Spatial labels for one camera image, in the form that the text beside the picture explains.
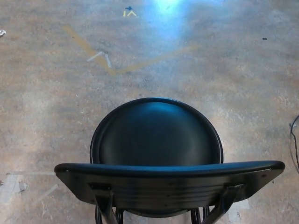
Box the black floor cable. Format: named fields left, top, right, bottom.
left=289, top=113, right=299, bottom=175

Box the black metal backrest bracket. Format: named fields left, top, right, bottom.
left=88, top=183, right=245, bottom=224

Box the black round chair seat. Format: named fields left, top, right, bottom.
left=90, top=97, right=224, bottom=220

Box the black metal chair base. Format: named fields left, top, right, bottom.
left=94, top=203, right=210, bottom=224

